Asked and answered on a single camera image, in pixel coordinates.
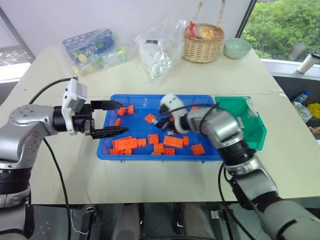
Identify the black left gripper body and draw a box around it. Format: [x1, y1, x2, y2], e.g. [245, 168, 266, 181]
[72, 103, 96, 137]

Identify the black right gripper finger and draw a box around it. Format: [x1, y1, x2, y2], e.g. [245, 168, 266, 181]
[151, 119, 166, 132]

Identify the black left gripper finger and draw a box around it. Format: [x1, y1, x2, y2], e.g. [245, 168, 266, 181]
[90, 99, 124, 111]
[90, 126, 130, 140]

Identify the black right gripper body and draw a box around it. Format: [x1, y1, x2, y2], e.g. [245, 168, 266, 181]
[161, 115, 176, 133]

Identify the blue plastic bin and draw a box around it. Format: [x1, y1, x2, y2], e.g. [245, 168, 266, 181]
[96, 93, 225, 165]

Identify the green plastic bin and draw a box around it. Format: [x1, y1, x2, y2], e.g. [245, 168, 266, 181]
[214, 95, 268, 152]

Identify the long orange brick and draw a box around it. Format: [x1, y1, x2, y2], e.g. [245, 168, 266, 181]
[163, 135, 185, 149]

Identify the large orange brick plate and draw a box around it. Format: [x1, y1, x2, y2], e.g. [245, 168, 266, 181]
[111, 135, 139, 151]

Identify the bagged blue tube rack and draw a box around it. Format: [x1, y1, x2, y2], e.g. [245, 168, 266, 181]
[61, 27, 129, 77]

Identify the clear bag with white items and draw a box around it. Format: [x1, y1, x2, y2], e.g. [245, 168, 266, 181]
[134, 19, 187, 89]

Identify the wrapped food in plastic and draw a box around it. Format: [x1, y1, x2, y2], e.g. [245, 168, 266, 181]
[185, 21, 216, 40]

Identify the pale green bowl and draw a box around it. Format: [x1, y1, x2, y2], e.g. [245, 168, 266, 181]
[222, 37, 252, 60]

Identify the clear plastic water bottle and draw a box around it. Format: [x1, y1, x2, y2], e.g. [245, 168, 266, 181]
[291, 90, 313, 106]

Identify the yellow plastic object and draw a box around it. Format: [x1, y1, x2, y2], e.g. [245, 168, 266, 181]
[307, 102, 320, 119]

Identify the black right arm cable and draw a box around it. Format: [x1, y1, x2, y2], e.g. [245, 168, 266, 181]
[158, 102, 253, 240]

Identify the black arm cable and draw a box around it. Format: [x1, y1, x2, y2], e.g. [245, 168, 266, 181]
[158, 102, 253, 240]
[28, 76, 78, 240]

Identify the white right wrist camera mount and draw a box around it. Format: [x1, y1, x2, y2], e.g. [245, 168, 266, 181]
[159, 93, 189, 134]

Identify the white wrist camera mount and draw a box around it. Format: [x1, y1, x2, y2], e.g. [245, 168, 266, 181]
[159, 93, 189, 134]
[61, 77, 89, 136]

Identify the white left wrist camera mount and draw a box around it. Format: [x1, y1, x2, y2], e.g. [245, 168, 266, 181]
[61, 77, 89, 136]

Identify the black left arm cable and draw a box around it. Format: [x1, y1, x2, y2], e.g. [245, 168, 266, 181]
[28, 76, 78, 240]

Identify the wicker basket with handle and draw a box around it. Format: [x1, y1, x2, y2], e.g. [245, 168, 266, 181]
[183, 0, 226, 64]

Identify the thin white wire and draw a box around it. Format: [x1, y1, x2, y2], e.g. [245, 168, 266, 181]
[69, 208, 90, 236]

